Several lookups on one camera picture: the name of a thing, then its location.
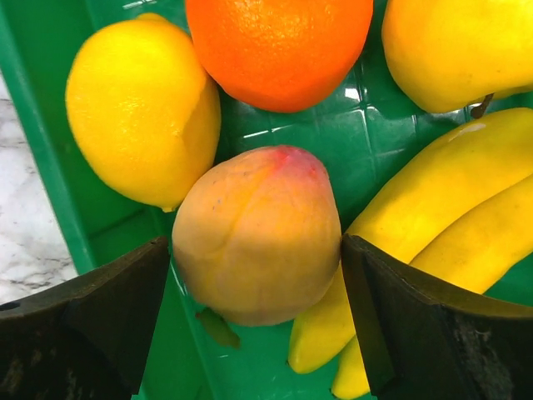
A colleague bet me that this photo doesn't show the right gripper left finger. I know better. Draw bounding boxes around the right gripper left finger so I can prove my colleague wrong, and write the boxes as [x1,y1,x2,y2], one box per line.
[1,237,169,399]

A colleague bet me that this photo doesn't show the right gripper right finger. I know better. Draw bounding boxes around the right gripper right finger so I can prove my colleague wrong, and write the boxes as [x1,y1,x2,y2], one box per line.
[341,235,532,399]

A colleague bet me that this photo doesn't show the orange peach with leaf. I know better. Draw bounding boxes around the orange peach with leaf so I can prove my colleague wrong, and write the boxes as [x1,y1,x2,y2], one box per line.
[172,145,341,327]

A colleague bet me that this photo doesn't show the yellow banana bunch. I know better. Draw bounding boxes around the yellow banana bunch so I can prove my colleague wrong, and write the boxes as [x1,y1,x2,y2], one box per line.
[288,107,532,399]

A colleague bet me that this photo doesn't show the yellow lemon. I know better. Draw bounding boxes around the yellow lemon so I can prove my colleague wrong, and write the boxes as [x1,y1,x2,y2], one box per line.
[65,12,221,212]

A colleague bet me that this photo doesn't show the orange fruit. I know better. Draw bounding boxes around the orange fruit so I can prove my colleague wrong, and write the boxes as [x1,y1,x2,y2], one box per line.
[185,1,373,113]

